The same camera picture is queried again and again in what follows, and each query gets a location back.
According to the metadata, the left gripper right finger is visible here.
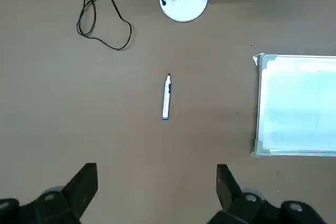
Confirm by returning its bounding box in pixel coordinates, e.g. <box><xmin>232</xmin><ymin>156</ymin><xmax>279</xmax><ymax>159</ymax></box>
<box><xmin>206</xmin><ymin>164</ymin><xmax>327</xmax><ymax>224</ymax></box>

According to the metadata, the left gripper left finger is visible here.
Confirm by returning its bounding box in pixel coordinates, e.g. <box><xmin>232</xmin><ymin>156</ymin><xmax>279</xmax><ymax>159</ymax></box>
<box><xmin>0</xmin><ymin>163</ymin><xmax>99</xmax><ymax>224</ymax></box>

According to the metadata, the white and blue marker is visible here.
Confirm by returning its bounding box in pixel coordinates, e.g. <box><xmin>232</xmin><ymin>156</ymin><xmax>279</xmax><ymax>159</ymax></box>
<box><xmin>161</xmin><ymin>72</ymin><xmax>174</xmax><ymax>121</ymax></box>

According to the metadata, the silver-framed whiteboard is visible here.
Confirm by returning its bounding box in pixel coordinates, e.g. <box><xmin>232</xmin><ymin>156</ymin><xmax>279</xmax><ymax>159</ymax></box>
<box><xmin>250</xmin><ymin>52</ymin><xmax>336</xmax><ymax>158</ymax></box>

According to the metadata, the black lamp cable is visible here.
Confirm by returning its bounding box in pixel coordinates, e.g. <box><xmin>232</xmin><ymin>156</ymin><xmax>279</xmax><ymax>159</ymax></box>
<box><xmin>58</xmin><ymin>0</ymin><xmax>167</xmax><ymax>51</ymax></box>

